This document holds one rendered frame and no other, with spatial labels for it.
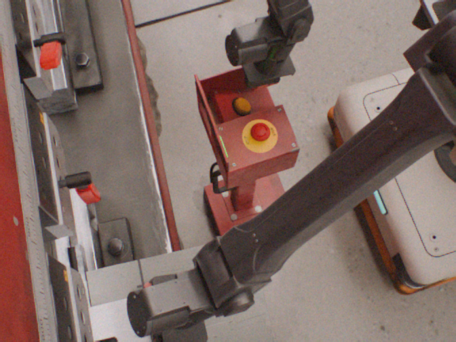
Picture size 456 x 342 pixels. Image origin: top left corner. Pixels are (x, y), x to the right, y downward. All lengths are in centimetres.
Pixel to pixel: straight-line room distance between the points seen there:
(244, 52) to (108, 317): 50
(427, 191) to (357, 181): 126
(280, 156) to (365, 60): 106
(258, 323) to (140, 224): 30
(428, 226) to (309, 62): 75
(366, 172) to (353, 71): 168
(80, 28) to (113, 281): 52
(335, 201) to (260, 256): 12
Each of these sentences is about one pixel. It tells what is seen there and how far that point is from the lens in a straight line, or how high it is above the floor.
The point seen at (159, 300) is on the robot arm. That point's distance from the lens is 78.
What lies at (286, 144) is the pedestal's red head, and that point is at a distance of 132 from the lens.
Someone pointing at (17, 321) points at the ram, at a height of 147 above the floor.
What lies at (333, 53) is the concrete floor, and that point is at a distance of 231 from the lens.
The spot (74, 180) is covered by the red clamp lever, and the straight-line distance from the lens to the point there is 82.
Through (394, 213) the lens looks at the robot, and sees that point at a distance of 185.
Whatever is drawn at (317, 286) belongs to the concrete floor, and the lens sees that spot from 205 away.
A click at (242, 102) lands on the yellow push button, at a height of 73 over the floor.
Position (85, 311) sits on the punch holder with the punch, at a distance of 83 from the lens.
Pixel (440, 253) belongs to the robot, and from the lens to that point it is 185.
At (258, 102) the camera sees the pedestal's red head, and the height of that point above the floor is 70.
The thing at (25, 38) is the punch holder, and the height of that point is 129.
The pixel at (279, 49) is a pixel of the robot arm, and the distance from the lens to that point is 118.
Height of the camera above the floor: 201
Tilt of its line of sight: 72 degrees down
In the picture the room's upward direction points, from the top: straight up
